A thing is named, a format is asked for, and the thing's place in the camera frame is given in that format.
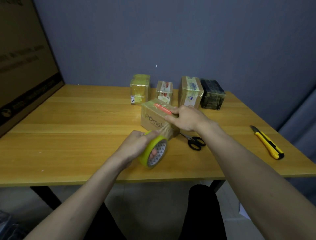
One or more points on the person's right hand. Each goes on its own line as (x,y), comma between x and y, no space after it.
(190,118)

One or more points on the person's left hand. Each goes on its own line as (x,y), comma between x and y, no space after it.
(134,146)

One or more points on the yellow tape roll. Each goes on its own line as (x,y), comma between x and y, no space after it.
(148,154)

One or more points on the brown box with white label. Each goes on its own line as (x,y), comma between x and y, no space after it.
(190,91)

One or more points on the black cardboard box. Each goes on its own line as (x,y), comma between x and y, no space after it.
(212,94)

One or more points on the small carton red label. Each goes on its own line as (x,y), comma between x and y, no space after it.
(164,91)

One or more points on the small carton yellow tape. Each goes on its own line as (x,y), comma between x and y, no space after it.
(140,89)

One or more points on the person's left forearm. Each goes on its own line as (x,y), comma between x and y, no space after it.
(74,205)

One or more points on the person's right forearm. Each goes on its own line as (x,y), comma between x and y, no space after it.
(266,188)

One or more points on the person's black trousers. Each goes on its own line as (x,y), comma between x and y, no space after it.
(202,215)

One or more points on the black table leg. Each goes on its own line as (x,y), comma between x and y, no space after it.
(45,197)
(218,186)

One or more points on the yellow utility knife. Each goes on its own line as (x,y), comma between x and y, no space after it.
(267,143)

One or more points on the grey pleated curtain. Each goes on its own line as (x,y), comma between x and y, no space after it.
(302,153)

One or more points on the large flat brown carton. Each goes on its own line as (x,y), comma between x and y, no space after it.
(24,61)

